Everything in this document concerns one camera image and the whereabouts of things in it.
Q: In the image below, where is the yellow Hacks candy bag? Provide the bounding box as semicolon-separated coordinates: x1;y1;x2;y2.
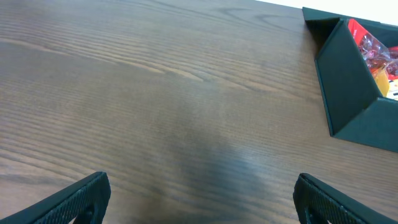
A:
372;68;397;100

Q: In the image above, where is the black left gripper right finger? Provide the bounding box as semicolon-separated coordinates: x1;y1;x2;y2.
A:
293;173;397;224

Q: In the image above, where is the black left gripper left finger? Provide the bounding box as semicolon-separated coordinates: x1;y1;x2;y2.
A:
1;172;111;224

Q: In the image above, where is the dark green box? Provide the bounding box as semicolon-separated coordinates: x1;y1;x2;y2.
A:
302;7;397;152

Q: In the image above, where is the red Hacks candy bag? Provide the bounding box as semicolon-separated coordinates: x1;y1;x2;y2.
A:
348;19;397;80

